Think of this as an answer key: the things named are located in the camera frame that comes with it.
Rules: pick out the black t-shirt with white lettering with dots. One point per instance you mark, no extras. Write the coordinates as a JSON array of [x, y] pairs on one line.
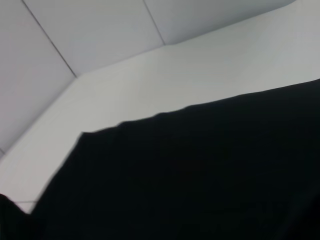
[[187, 175]]

